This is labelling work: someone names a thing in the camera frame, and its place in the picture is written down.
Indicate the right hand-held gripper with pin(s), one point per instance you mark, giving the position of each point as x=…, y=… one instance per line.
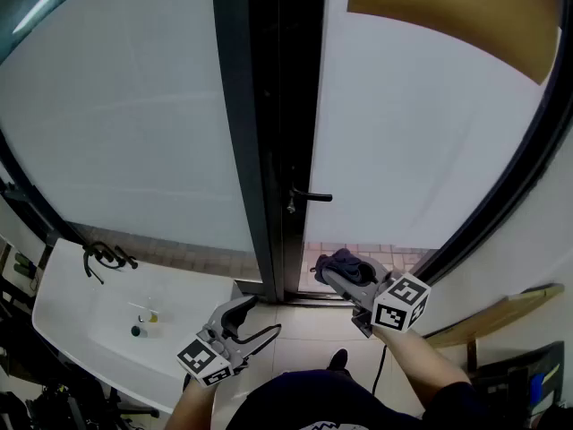
x=400, y=303

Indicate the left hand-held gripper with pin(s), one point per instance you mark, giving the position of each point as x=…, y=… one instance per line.
x=203, y=358

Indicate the dark cloth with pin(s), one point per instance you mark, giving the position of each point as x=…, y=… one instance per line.
x=344, y=260

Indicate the frosted glass door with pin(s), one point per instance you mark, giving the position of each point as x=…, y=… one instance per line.
x=403, y=128

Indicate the person's left forearm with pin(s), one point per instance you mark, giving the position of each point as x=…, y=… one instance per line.
x=192, y=406

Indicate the person's right forearm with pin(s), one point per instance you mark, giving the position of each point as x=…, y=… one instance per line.
x=421, y=361

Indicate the person's black shoe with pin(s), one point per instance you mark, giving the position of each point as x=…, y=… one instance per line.
x=339, y=358

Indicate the metal key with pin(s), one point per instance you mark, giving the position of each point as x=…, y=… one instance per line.
x=291, y=205

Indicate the person's dark shirt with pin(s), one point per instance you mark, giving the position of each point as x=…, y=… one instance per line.
x=340, y=401

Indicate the wooden plank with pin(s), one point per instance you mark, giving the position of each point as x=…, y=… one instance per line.
x=492, y=318

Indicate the black faucet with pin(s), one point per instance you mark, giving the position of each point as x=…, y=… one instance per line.
x=107, y=255

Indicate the white sink basin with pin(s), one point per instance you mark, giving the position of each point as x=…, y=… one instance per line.
x=89, y=312

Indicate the black box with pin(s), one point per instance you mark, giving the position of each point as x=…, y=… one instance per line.
x=515, y=374

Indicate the black equipment pile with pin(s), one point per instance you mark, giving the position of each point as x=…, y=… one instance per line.
x=67, y=403

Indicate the frosted glass side panel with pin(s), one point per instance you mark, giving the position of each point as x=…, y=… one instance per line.
x=121, y=119

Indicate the brown board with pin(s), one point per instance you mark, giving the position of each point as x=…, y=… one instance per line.
x=456, y=11

